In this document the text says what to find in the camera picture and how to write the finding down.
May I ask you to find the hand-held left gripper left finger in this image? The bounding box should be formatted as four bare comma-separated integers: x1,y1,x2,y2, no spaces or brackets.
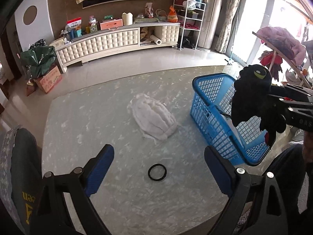
34,144,115,235

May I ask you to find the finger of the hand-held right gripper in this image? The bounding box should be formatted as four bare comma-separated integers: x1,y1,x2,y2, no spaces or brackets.
269,83,313,102
268,94,297,115

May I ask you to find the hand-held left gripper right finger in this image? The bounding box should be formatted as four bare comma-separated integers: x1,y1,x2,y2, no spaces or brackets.
204,145,289,235

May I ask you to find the black plush toy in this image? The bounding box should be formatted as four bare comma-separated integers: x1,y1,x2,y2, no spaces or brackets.
231,64,286,147

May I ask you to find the white cloth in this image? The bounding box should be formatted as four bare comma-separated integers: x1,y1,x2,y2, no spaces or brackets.
127,94,178,142

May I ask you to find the blue plastic basket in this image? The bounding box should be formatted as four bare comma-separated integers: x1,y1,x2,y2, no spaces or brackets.
190,73,272,166

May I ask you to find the person's right forearm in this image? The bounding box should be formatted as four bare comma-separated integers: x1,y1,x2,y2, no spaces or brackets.
266,143,313,216

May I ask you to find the red garment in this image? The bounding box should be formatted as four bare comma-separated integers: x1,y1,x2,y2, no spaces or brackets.
259,50,283,81

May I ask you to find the clothes drying rack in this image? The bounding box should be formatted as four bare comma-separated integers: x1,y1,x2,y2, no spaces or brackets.
252,26,313,91

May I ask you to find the pink jacket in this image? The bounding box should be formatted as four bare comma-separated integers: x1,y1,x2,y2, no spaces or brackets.
257,26,307,65

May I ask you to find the patterned curtain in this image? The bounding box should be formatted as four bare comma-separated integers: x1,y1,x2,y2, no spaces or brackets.
216,0,245,53

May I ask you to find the cardboard box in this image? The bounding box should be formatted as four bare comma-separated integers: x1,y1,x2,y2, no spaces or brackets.
34,65,63,94

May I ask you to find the standing air conditioner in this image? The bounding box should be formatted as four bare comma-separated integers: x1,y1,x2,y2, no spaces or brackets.
197,0,229,52

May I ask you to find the white tufted television cabinet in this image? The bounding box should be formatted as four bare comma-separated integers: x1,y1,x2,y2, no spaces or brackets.
49,22,181,74

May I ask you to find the white metal shelf rack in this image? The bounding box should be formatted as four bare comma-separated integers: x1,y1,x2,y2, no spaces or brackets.
179,0,206,51

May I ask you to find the green plastic bag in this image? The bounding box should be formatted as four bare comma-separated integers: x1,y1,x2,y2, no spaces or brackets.
20,45,57,79

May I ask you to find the white plastic bag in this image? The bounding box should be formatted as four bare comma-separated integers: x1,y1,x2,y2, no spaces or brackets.
182,0,197,11

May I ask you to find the orange bag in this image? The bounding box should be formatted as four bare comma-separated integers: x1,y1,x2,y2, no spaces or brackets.
167,5,179,23

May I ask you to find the pink drawer box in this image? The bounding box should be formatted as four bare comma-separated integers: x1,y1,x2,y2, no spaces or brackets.
99,18,123,30

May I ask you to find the red and white box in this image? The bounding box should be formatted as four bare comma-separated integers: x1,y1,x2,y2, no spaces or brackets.
67,17,82,30

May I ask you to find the black ring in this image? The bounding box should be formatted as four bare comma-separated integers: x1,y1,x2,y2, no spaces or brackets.
148,164,167,181

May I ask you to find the round brown wall plaque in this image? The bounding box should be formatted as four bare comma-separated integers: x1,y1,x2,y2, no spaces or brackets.
23,5,38,25

